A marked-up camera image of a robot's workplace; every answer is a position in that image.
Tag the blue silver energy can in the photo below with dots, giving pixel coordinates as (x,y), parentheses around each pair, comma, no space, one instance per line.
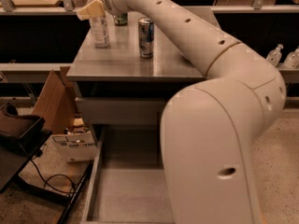
(145,37)

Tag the clear plastic water bottle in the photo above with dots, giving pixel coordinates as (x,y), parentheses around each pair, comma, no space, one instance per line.
(99,31)

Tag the closed top drawer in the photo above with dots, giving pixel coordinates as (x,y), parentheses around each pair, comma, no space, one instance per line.
(127,111)

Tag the green drink can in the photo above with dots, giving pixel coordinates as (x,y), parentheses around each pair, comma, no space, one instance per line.
(121,19)

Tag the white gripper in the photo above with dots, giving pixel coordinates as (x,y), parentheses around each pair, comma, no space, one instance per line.
(109,0)

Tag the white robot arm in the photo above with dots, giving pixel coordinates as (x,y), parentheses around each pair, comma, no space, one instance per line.
(208,128)

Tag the black office chair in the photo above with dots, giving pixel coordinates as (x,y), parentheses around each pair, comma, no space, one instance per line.
(21,138)

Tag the white printed cardboard box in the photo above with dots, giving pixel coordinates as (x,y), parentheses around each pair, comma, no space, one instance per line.
(75,146)

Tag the grey drawer cabinet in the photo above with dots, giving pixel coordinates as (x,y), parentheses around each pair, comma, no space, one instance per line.
(119,71)

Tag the brown cardboard box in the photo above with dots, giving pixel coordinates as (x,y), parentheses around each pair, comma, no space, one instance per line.
(56,102)

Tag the clear sanitizer pump bottle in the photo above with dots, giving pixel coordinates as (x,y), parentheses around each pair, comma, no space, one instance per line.
(274,55)

